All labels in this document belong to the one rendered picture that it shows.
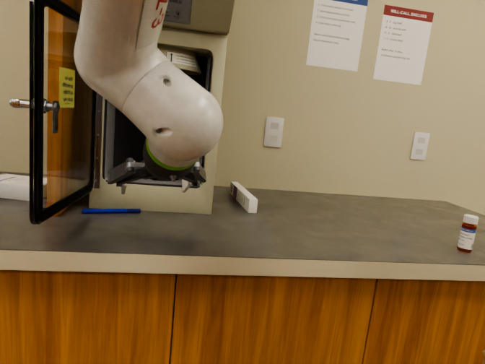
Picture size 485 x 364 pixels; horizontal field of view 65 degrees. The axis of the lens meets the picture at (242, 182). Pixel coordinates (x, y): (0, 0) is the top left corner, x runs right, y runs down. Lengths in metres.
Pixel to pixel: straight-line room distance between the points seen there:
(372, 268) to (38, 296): 0.68
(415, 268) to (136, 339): 0.62
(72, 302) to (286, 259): 0.44
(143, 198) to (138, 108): 0.54
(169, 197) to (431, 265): 0.65
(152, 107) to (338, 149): 1.15
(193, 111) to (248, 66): 0.98
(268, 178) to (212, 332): 0.78
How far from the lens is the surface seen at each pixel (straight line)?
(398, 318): 1.02
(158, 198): 1.04
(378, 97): 1.64
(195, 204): 1.04
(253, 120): 1.47
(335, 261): 0.84
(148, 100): 0.52
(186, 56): 1.06
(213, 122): 0.52
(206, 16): 0.98
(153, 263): 0.77
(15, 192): 1.15
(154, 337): 0.88
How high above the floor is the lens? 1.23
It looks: 10 degrees down
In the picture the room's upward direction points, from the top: 6 degrees clockwise
